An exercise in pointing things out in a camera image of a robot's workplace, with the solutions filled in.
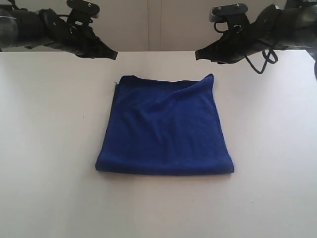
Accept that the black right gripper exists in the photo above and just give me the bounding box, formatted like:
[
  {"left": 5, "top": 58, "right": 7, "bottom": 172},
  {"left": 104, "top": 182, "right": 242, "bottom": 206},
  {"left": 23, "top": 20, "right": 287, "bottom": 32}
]
[{"left": 195, "top": 21, "right": 275, "bottom": 64}]

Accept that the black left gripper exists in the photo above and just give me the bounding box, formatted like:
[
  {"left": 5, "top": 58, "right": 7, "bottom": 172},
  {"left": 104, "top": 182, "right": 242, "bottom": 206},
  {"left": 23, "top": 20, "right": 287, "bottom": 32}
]
[{"left": 41, "top": 9, "right": 117, "bottom": 60}]

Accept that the blue cloth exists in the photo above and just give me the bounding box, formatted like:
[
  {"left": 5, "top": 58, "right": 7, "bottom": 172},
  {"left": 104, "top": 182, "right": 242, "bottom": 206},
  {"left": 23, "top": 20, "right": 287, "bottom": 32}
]
[{"left": 95, "top": 74, "right": 234, "bottom": 176}]

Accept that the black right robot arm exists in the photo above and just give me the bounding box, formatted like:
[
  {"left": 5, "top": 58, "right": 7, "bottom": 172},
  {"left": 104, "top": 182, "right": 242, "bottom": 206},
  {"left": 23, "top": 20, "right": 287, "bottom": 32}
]
[{"left": 195, "top": 0, "right": 317, "bottom": 64}]

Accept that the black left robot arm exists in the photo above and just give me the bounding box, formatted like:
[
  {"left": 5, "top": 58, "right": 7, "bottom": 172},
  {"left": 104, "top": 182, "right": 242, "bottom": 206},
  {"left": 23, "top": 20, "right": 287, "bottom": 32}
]
[{"left": 0, "top": 0, "right": 118, "bottom": 60}]

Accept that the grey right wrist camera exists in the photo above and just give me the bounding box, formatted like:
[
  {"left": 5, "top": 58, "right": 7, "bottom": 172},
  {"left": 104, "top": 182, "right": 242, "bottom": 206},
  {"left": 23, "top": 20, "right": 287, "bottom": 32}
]
[{"left": 209, "top": 3, "right": 250, "bottom": 33}]

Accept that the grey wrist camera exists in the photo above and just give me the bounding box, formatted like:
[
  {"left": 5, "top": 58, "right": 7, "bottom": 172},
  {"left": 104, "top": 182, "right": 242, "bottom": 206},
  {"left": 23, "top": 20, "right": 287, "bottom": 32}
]
[
  {"left": 209, "top": 3, "right": 250, "bottom": 33},
  {"left": 66, "top": 0, "right": 100, "bottom": 26}
]

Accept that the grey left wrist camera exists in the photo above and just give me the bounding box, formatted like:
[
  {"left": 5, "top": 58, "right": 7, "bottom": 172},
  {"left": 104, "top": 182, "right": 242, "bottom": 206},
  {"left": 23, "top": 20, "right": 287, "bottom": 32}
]
[{"left": 66, "top": 0, "right": 100, "bottom": 26}]

